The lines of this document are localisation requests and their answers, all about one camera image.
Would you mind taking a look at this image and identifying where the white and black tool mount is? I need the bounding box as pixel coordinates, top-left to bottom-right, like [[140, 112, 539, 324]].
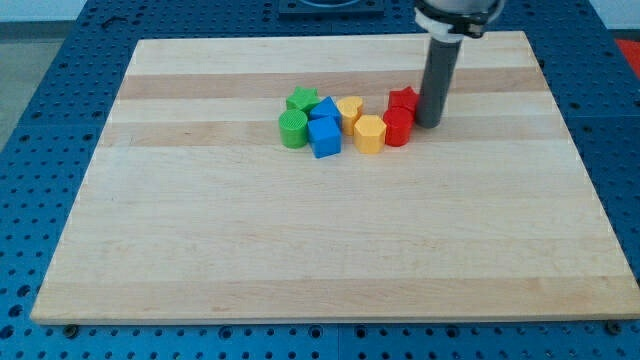
[[414, 0, 505, 43]]

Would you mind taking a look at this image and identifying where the green cylinder block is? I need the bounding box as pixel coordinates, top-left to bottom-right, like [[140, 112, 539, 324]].
[[278, 109, 308, 149]]

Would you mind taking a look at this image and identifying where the yellow heart block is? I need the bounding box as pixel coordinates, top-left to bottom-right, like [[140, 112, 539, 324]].
[[337, 96, 364, 136]]

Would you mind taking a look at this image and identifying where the wooden board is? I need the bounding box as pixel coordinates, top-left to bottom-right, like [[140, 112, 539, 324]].
[[31, 31, 639, 325]]

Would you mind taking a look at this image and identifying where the red cylinder block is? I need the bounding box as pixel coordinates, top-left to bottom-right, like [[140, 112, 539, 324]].
[[383, 107, 414, 147]]

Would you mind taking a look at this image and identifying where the blue triangle block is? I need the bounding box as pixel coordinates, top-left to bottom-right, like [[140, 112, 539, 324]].
[[309, 96, 342, 127]]

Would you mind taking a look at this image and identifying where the blue cube block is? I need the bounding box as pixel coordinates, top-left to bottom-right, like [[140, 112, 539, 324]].
[[308, 117, 342, 158]]

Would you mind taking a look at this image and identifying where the green star block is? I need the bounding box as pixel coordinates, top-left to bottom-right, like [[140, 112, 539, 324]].
[[285, 86, 320, 113]]

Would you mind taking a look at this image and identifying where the yellow hexagon block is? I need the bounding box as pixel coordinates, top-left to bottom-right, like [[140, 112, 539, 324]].
[[353, 115, 386, 154]]

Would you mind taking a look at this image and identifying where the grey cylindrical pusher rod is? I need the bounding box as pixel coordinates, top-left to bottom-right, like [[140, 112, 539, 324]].
[[415, 38, 462, 129]]

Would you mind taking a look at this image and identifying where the red star block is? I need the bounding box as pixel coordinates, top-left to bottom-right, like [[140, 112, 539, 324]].
[[388, 86, 420, 114]]

